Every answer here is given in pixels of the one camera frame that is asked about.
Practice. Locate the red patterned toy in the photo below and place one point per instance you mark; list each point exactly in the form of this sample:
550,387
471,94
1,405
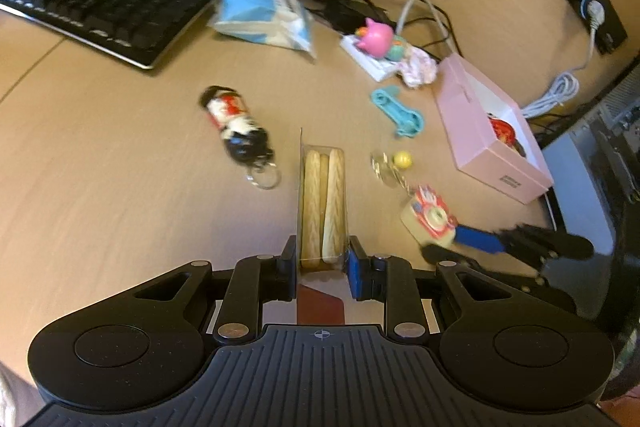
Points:
502,129

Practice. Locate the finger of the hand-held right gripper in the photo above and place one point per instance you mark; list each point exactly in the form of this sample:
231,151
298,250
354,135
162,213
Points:
442,253
480,238

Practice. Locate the white battery charger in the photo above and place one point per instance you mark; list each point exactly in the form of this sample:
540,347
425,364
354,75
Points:
372,66

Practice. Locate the clear biscuit stick packet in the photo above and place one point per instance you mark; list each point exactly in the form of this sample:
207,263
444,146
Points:
320,197

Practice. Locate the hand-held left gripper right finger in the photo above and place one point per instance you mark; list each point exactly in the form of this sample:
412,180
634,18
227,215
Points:
356,272

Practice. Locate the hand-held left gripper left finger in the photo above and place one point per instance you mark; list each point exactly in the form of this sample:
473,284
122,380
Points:
289,268

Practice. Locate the blue tissue pack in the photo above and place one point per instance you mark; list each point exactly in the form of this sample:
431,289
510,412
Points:
250,12

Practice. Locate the pink cardboard box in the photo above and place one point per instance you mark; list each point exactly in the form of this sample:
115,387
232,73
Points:
480,142

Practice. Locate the grey computer case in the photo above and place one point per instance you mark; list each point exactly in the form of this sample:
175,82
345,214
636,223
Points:
620,147

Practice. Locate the black power adapter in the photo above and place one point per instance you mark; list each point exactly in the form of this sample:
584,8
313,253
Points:
350,14

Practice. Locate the pink toy figure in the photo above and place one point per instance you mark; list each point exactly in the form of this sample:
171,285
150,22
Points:
375,37

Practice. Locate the yellow ball charm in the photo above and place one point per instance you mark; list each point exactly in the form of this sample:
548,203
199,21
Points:
403,160

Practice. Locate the teal plastic toy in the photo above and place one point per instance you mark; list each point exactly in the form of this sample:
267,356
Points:
402,112

